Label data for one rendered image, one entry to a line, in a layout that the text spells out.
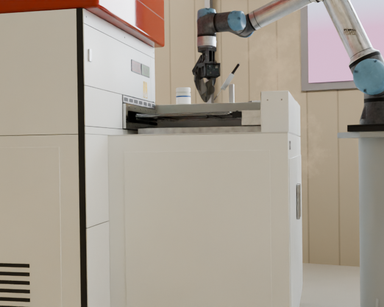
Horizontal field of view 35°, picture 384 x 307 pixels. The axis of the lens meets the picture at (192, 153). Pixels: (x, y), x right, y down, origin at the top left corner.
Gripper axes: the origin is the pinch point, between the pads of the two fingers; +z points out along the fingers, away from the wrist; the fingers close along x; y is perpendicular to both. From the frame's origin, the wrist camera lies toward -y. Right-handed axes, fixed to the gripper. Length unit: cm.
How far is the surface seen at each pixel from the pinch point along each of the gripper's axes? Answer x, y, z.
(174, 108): -1.2, -30.0, 2.0
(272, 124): 5.0, 42.9, 11.7
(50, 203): -66, 23, 37
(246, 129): 8.2, 19.2, 12.6
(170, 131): -15.5, 1.7, 12.9
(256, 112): 10.1, 23.9, 6.7
